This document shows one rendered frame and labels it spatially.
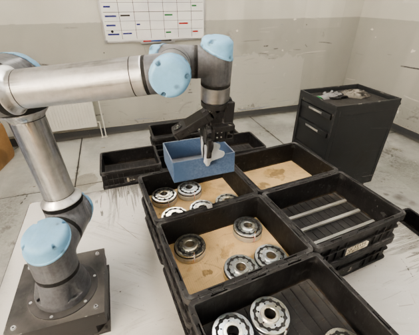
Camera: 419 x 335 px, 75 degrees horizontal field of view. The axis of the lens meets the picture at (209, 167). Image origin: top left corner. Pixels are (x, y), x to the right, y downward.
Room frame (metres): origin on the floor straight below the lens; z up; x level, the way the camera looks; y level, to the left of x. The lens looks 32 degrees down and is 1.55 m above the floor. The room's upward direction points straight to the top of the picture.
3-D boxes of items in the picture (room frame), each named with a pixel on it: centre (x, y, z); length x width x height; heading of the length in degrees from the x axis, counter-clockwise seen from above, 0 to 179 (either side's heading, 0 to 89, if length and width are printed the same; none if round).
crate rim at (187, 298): (0.61, -0.07, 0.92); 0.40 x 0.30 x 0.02; 114
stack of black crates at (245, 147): (1.94, -0.20, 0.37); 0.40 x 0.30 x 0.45; 108
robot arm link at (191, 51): (0.67, 0.08, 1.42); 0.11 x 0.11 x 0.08; 3
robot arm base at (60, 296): (0.52, 0.44, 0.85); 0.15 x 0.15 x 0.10
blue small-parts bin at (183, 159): (0.79, 0.04, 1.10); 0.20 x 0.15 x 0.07; 110
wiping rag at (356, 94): (2.27, -1.21, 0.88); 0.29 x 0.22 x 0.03; 108
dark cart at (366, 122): (2.19, -1.12, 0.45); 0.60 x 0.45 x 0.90; 108
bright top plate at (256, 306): (0.40, -0.15, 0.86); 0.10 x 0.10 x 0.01
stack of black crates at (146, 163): (1.68, 0.56, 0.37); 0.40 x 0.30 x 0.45; 108
